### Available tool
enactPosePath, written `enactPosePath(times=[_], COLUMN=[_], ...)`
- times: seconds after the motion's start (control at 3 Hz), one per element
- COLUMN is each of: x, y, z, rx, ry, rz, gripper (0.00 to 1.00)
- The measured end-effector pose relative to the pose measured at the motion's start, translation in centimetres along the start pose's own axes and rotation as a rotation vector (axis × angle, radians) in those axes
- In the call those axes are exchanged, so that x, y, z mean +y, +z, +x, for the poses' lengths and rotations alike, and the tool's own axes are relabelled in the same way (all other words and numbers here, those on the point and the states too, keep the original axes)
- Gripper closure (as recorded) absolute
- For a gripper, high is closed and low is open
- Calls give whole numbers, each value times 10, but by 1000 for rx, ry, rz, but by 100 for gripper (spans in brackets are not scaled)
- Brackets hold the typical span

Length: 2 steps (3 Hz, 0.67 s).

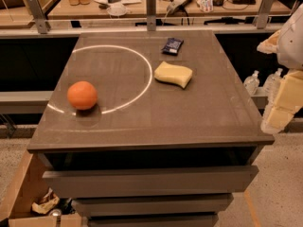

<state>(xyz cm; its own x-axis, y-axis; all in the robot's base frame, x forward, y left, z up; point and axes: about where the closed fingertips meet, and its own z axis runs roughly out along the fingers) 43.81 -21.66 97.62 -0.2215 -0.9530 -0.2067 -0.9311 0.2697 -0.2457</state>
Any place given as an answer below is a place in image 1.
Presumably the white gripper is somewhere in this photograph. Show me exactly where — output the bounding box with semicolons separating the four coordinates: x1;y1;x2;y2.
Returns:
257;4;303;134

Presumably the yellow sponge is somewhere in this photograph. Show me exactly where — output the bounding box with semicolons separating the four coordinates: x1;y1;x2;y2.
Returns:
154;61;193;89

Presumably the orange ball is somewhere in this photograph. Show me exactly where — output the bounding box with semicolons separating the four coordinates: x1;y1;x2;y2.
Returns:
67;81;98;110

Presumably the clear bottle right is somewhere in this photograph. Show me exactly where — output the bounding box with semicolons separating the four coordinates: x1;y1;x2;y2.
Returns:
263;68;283;94

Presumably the clear bottle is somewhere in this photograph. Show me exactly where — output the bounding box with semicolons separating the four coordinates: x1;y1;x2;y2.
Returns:
243;70;259;96
263;68;283;94

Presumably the clear bottle left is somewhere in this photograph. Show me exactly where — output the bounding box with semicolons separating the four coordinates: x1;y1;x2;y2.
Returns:
243;70;259;96

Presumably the patterned paper cup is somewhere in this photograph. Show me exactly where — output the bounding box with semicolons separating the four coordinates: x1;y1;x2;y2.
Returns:
196;0;213;12

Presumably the dark blue snack packet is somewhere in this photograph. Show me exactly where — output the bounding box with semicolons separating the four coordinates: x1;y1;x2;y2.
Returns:
162;38;184;55

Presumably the white power strip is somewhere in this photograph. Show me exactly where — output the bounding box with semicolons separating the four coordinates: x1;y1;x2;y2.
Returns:
167;0;192;14

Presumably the grey drawer cabinet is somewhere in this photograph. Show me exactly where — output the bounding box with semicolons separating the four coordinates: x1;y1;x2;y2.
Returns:
28;30;273;227

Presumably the white bowl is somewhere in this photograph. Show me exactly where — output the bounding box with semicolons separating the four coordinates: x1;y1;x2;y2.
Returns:
107;4;127;17

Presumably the crumpled paper bag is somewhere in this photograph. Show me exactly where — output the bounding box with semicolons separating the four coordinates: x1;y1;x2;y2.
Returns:
31;188;60;215

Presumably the metal can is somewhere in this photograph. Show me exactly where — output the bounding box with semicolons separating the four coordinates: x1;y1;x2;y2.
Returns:
48;209;62;217

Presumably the cardboard box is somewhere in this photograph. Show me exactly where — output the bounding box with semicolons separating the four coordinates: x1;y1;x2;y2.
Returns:
0;151;87;227

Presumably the metal bracket right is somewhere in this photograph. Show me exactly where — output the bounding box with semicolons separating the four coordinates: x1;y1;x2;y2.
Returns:
255;0;275;29

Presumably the metal bracket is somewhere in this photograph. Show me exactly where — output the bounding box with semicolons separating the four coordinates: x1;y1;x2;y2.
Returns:
146;0;156;31
27;0;49;34
255;0;275;29

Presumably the metal bracket middle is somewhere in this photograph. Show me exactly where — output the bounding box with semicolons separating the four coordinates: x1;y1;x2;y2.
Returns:
146;0;156;31

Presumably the metal bracket left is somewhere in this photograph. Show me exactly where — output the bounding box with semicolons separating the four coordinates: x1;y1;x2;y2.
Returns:
27;0;49;34

